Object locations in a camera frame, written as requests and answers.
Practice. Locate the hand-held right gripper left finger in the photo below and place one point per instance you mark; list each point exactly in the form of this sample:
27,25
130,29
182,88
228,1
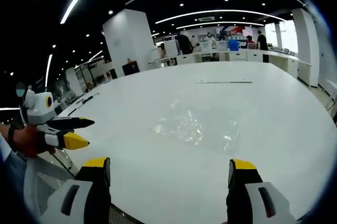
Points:
79,203

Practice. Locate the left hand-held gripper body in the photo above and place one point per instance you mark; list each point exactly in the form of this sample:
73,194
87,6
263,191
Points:
37,111

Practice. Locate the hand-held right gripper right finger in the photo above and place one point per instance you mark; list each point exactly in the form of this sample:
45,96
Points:
252,203

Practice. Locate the pile of clear food packaging bags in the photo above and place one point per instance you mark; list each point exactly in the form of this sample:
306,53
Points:
194,126

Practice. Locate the person's left hand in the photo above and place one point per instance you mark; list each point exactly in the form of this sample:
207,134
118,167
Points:
29,140

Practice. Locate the black pen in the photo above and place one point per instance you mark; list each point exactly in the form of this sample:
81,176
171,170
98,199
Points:
75,110
88,98

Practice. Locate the white mesh chair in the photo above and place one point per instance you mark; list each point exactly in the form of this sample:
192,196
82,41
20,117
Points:
42,184

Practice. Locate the black cabinet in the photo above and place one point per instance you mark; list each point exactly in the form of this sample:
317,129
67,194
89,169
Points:
130,68

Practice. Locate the white pillar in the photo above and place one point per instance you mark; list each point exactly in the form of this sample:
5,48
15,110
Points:
129,42

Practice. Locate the metal strip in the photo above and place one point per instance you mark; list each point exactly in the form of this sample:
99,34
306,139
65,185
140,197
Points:
223,82

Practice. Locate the long white counter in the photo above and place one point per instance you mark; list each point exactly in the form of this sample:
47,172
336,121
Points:
276,58

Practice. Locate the blue box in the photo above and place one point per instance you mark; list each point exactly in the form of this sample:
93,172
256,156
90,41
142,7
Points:
233,45

